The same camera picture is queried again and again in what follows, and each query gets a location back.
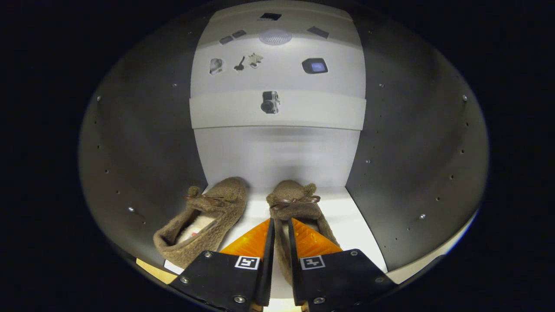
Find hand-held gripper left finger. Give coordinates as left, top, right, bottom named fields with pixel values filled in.
left=169, top=218, right=275, bottom=312

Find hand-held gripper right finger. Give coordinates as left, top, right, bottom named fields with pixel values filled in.
left=288, top=218, right=397, bottom=312

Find brown fuzzy shoe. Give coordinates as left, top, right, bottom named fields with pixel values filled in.
left=266, top=180, right=341, bottom=286
left=153, top=177, right=248, bottom=269

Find dark grey shoe cabinet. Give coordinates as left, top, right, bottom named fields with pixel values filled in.
left=78, top=0, right=490, bottom=304

